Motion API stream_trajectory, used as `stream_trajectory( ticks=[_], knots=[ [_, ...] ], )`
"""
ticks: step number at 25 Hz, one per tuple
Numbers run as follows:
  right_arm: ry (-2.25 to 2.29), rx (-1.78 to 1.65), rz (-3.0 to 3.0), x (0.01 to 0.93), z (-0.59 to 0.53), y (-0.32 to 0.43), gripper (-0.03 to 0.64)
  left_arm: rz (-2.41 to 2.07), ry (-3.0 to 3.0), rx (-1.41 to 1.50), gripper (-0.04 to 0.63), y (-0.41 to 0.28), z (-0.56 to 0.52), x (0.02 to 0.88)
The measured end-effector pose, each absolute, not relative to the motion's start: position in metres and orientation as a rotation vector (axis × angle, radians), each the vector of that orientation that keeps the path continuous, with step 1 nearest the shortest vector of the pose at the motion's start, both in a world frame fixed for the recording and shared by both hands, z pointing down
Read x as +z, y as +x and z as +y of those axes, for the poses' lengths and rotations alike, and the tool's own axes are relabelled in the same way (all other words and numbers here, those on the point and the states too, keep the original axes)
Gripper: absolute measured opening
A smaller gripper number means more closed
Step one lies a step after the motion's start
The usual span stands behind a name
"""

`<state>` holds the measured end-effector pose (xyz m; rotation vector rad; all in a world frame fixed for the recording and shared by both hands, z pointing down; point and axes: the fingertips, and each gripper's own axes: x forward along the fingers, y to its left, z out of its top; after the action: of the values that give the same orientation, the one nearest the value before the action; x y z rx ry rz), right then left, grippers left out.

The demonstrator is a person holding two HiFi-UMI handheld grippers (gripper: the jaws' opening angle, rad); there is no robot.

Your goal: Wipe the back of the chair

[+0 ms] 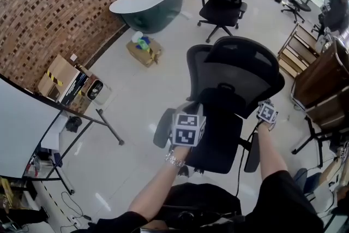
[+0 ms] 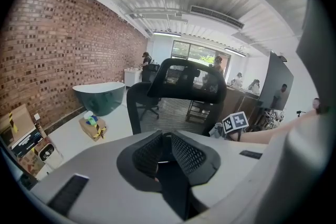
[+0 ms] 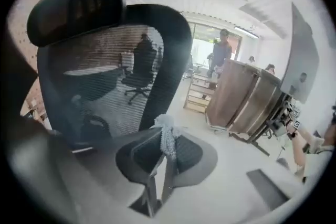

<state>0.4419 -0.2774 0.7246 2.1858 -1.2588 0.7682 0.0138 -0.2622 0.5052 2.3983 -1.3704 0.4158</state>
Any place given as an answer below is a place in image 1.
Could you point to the large cardboard box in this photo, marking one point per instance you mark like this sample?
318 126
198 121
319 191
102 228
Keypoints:
57 79

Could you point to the black printed box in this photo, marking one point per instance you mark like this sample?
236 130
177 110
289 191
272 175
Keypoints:
73 87

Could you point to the small white bin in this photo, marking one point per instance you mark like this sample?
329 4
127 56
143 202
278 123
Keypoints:
96 91

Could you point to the wooden rolling cart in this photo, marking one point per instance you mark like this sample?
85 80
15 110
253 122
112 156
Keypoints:
297 52

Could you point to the green cleaning bottle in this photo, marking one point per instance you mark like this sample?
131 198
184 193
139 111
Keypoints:
143 43

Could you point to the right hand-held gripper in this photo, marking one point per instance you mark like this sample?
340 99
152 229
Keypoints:
267 113

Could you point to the brown wooden desk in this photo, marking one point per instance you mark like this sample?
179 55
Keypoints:
324 82

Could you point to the person's left forearm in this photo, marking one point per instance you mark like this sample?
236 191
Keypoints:
161 185

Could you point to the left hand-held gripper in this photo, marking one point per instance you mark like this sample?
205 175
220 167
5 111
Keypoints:
185 128

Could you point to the black bag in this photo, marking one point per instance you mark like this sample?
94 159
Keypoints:
73 124

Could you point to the white power strip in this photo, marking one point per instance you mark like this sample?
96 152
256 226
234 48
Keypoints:
75 222

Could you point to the white whiteboard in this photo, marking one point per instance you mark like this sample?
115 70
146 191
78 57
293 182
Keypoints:
21 133

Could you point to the person's black clothing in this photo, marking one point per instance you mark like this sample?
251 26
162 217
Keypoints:
212 210

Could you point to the white paper roll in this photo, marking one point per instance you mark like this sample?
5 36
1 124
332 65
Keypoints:
137 36

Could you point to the flat cardboard box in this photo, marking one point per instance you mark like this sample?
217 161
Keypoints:
144 53

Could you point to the person's right forearm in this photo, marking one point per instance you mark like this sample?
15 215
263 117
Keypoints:
272 155

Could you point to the dark green bathtub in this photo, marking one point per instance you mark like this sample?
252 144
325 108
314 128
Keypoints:
155 8

